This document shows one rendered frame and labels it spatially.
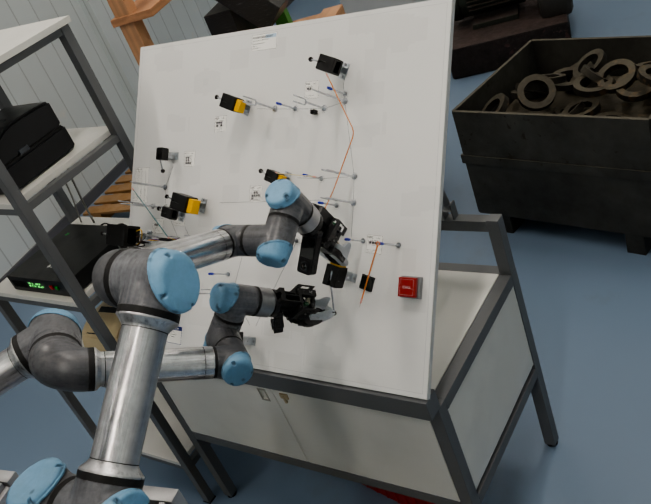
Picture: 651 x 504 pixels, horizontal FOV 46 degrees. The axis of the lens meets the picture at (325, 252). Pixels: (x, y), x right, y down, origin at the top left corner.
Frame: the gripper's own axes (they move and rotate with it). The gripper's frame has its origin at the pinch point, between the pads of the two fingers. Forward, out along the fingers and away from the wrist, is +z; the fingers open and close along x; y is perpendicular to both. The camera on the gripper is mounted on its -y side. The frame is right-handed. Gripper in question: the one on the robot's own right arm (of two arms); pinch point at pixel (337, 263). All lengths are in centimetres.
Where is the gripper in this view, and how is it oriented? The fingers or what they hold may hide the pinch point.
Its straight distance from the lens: 201.4
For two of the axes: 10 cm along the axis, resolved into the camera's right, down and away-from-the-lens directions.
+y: 4.7, -8.6, 2.1
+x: -7.7, -2.8, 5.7
